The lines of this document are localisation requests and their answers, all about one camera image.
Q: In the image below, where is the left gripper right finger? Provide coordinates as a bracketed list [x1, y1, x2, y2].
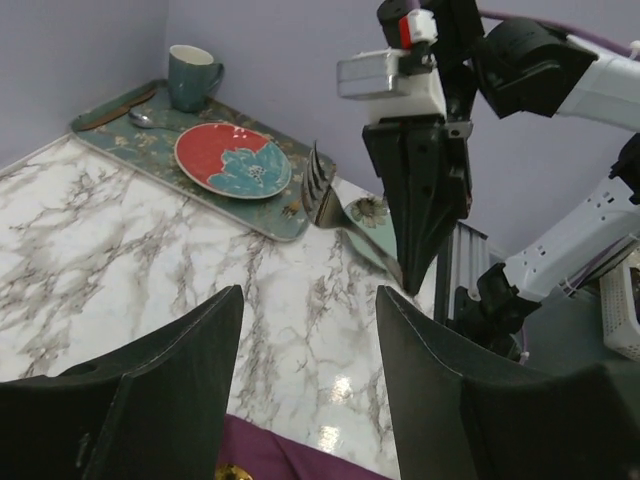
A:
[376, 286, 639, 479]

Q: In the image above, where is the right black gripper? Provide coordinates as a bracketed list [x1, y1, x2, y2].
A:
[362, 117, 472, 295]

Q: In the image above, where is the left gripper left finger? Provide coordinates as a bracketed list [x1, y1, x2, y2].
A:
[1, 286, 244, 479]

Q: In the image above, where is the gold spoon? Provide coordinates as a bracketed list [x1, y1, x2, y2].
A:
[214, 464, 253, 480]

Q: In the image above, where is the silver fork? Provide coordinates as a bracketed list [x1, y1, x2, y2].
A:
[301, 141, 403, 285]

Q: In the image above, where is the purple cloth napkin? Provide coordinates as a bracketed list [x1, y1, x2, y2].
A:
[216, 415, 384, 480]

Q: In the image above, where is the light green plate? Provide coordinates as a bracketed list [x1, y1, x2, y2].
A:
[344, 196, 397, 270]

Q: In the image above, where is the red and teal plate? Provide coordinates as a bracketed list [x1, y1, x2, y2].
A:
[174, 123, 292, 200]

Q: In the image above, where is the floral teal placemat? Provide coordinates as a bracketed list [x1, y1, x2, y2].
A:
[70, 79, 310, 242]

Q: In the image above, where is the white perforated plastic basket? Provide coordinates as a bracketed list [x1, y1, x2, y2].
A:
[599, 249, 639, 362]

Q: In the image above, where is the dark teal mug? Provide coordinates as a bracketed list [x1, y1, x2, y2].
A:
[168, 45, 225, 113]

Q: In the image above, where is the silver spoon on placemat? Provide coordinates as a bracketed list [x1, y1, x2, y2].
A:
[127, 109, 185, 133]

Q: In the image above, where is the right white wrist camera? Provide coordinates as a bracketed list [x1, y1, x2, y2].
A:
[336, 48, 446, 124]

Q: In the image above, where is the aluminium frame rail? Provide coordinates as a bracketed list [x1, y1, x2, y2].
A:
[433, 222, 491, 324]

